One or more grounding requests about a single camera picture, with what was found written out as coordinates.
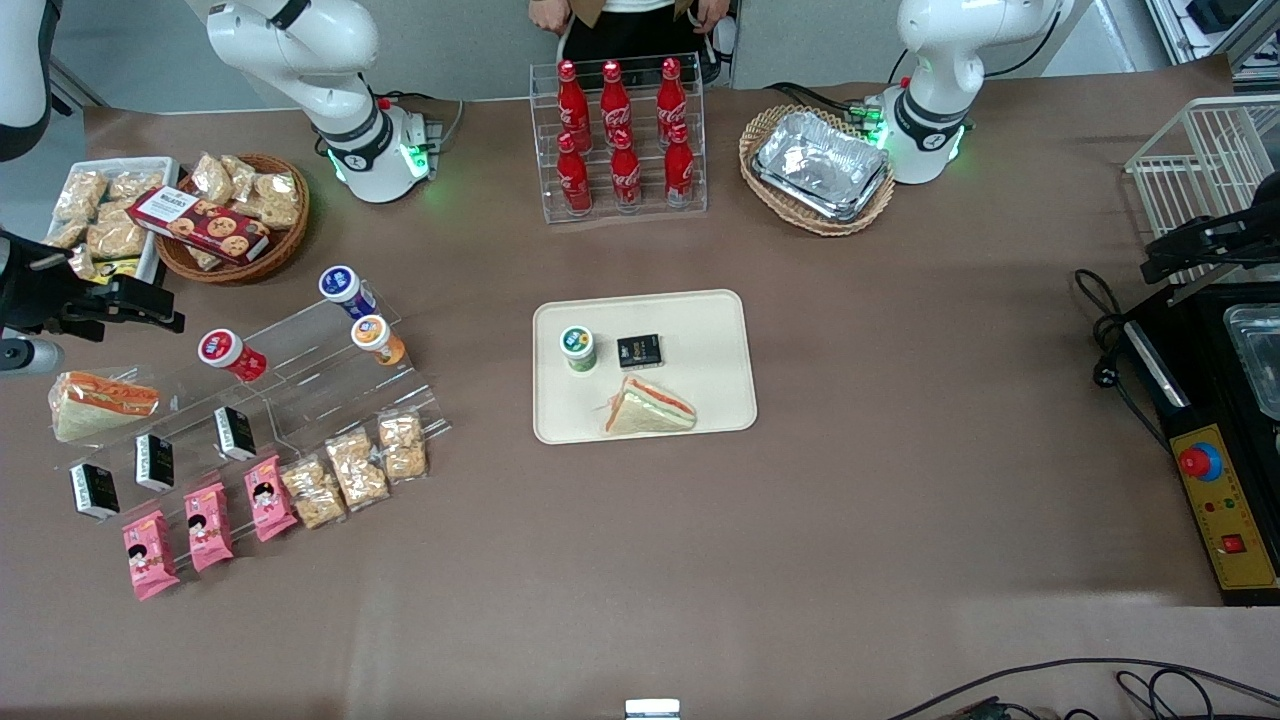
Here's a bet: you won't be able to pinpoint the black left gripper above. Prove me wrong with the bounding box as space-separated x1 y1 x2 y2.
1143 200 1280 285

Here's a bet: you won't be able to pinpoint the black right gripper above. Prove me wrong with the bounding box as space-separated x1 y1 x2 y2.
0 232 187 341

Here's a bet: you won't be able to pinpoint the red gum bottle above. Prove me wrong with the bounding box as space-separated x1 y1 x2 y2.
198 329 268 382

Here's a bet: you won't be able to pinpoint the steel food tray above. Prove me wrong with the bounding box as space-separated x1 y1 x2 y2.
1222 305 1280 421

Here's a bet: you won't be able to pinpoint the blue gum bottle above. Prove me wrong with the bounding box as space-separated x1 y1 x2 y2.
319 265 377 321

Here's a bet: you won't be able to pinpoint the orange gum bottle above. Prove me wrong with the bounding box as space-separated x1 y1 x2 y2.
351 315 406 366

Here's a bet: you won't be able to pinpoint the cream plastic tray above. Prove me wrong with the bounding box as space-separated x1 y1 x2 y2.
533 290 758 445

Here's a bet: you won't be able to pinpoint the yellow snack packet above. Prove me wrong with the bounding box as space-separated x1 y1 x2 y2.
68 248 141 286

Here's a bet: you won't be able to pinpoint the silver metal lever strip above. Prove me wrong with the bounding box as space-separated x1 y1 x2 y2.
1165 262 1280 306

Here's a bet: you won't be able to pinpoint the black sealing machine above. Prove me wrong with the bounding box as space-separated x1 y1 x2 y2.
1120 280 1280 607

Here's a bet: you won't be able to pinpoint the red cookie box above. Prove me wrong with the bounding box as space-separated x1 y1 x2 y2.
127 186 271 266

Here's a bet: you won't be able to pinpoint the wrapped triangle sandwich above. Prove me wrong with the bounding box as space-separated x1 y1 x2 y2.
603 376 697 437
50 371 160 443

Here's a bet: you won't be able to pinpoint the white plastic bin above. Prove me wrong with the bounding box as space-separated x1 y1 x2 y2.
45 157 181 286

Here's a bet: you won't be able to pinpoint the round brown wicker basket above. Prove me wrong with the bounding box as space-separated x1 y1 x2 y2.
155 153 310 286

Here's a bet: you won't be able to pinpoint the clear acrylic display stand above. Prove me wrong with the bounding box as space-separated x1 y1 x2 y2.
58 290 453 546

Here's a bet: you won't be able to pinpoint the pink snack packet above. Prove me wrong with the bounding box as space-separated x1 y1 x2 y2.
184 482 234 573
122 510 181 601
244 455 299 543

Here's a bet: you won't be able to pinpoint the yellow control panel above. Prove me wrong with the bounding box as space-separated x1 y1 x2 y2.
1170 425 1279 591

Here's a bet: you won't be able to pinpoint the stacked aluminium foil trays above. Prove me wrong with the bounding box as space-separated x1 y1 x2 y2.
752 110 891 221

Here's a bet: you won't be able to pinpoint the clear acrylic bottle rack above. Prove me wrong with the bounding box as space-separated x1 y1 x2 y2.
529 53 708 224

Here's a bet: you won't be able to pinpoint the light oval wicker basket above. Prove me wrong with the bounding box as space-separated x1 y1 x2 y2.
739 105 896 237

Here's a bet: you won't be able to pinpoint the red cola bottle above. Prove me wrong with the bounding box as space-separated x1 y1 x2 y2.
611 130 642 209
600 60 633 146
557 132 593 214
664 123 695 204
557 60 591 151
657 57 689 141

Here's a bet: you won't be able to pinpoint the person torso and legs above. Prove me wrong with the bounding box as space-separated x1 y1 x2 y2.
555 0 741 86

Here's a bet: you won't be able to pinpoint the white wire rack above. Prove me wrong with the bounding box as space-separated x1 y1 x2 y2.
1125 95 1280 301

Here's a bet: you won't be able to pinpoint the silver handle bar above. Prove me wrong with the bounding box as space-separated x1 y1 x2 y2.
1125 320 1191 409

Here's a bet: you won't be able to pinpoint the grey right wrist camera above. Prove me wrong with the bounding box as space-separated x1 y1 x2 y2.
0 338 64 377

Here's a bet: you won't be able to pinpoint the black power cable with plug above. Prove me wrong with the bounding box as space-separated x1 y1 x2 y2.
1073 268 1171 451

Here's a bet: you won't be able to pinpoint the grey metal frame shelf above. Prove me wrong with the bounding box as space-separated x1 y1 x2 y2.
1145 0 1280 86

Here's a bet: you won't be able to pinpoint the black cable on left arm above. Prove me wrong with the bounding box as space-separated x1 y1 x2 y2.
890 0 1063 81

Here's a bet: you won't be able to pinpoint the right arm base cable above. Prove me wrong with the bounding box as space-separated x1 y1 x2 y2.
375 90 466 151

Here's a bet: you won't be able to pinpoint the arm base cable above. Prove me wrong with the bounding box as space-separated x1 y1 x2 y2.
765 82 881 126
375 90 466 151

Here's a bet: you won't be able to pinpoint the left arm base cable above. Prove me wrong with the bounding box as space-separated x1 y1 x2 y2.
765 82 881 126

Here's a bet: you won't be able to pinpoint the long black cable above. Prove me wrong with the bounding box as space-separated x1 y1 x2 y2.
885 657 1280 720

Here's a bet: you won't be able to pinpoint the looped black cable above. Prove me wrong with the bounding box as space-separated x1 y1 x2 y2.
1115 668 1216 720

